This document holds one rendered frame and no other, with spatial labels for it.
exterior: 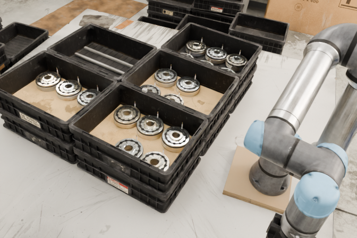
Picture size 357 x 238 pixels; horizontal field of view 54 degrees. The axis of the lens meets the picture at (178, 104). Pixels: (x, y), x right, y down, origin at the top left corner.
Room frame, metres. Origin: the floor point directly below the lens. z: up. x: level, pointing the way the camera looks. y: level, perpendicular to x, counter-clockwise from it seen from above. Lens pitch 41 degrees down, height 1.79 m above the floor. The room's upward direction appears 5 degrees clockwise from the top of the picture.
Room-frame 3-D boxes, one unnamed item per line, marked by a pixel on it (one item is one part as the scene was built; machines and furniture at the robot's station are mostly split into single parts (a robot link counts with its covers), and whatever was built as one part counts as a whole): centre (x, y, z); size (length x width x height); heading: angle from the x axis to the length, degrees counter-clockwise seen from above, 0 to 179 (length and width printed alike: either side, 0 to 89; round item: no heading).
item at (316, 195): (0.40, -0.28, 1.21); 0.09 x 0.08 x 0.11; 150
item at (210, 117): (1.13, 0.00, 0.92); 0.40 x 0.30 x 0.02; 64
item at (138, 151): (0.80, 0.16, 0.86); 0.10 x 0.10 x 0.01
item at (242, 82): (1.40, -0.13, 0.87); 0.40 x 0.30 x 0.11; 64
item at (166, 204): (0.86, 0.13, 0.76); 0.40 x 0.30 x 0.12; 64
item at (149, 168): (0.86, 0.13, 0.92); 0.40 x 0.30 x 0.02; 64
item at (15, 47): (2.01, 1.16, 0.31); 0.40 x 0.30 x 0.34; 164
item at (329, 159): (0.50, -0.31, 1.21); 0.11 x 0.11 x 0.08; 60
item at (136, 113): (0.97, 0.19, 0.86); 0.10 x 0.10 x 0.01
